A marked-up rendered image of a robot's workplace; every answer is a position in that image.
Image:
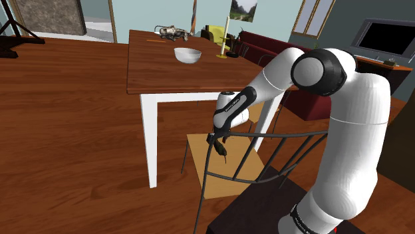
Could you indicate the grey framed television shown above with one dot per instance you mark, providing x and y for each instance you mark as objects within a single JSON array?
[{"x": 386, "y": 40}]

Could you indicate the yellow armchair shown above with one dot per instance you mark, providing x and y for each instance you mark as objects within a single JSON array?
[{"x": 215, "y": 32}]

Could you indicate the white candle on yellow holder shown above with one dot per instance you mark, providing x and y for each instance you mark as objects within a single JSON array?
[{"x": 224, "y": 35}]

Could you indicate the small black disc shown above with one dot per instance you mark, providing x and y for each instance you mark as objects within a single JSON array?
[{"x": 232, "y": 54}]

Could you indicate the black tripod stand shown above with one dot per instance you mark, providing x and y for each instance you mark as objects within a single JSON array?
[{"x": 9, "y": 42}]

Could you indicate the white bowl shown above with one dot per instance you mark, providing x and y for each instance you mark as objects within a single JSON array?
[{"x": 187, "y": 55}]

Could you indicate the dark wooden television stand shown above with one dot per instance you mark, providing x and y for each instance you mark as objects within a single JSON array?
[{"x": 382, "y": 73}]

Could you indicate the dark red sofa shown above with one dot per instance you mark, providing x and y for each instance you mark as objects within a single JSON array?
[{"x": 308, "y": 103}]

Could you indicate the landscape wall picture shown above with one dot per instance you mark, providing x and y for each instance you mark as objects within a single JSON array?
[{"x": 243, "y": 9}]

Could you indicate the orange pencil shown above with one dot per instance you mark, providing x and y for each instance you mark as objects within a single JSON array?
[{"x": 156, "y": 41}]

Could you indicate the dark robot stand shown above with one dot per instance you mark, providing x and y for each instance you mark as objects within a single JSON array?
[{"x": 259, "y": 210}]

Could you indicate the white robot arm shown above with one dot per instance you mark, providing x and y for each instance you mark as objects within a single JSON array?
[{"x": 356, "y": 136}]

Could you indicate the marbled grey door panel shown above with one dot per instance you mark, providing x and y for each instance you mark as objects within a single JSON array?
[{"x": 48, "y": 16}]

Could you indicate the window with wooden frame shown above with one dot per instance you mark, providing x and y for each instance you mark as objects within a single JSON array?
[{"x": 313, "y": 16}]

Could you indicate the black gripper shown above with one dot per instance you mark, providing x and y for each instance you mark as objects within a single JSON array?
[{"x": 220, "y": 147}]

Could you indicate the brown table with white legs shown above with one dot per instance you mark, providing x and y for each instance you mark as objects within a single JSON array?
[{"x": 162, "y": 74}]

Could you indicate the grey mottled figure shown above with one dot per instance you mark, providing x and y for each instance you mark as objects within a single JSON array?
[{"x": 171, "y": 32}]

